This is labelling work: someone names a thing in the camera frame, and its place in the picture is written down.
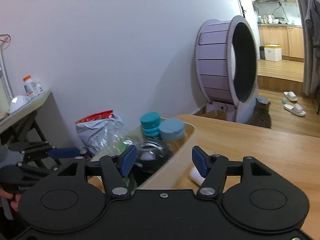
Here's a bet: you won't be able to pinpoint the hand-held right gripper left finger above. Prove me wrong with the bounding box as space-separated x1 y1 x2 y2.
54 145 137 198

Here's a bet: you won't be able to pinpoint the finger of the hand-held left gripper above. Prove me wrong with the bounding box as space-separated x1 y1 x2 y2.
17 163 63 178
9 141 80 162

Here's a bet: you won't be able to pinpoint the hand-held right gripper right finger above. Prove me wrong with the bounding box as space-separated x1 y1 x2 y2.
192 145 273 198

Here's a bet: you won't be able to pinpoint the small white pill bottle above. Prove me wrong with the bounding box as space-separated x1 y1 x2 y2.
189 166 206 186

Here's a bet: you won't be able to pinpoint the cream plastic container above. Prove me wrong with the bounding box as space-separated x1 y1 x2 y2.
90 116 198 190

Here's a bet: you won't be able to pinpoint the green packet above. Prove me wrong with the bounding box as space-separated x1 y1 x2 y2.
100 120 141 156

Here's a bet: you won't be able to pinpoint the black round jar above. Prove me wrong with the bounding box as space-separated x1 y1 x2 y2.
135 140 174 174

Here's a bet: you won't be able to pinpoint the clear cylinder canister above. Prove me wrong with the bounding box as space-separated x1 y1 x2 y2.
159 118 187 153

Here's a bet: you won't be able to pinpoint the teal plastic bottle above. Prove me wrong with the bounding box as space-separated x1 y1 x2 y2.
140 112 162 138

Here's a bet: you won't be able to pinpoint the person's left hand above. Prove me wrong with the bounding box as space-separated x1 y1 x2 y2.
0 188 22 212

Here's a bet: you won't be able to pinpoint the grey and red snack bag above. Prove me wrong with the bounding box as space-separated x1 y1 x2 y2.
75 110 125 156

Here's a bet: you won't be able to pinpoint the orange-cap bottle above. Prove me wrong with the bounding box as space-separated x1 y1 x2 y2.
23 75 38 96

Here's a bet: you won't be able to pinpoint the brown tabby cat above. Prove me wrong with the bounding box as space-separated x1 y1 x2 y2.
246 100 272 130

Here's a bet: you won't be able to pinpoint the purple cat wheel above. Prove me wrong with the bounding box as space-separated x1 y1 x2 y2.
194 15 260 124

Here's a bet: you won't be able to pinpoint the white slipper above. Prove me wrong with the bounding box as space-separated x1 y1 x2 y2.
284 103 307 117
283 91 298 102

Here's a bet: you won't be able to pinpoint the white storage box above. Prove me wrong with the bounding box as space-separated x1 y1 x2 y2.
264 44 282 62

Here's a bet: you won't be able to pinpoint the grey curtain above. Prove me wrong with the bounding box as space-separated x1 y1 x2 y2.
291 0 320 96

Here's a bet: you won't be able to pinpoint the wooden kitchen cabinet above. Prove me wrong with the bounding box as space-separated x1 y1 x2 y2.
258 24 305 61

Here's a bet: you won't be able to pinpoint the dishes on kitchen counter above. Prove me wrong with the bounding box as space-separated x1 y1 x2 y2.
259 14 296 25

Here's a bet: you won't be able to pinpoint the hanging grey clothes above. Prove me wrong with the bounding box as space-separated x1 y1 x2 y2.
305 0 320 53

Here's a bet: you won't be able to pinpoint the white stand with red cable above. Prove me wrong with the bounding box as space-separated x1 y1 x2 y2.
0 33 13 101

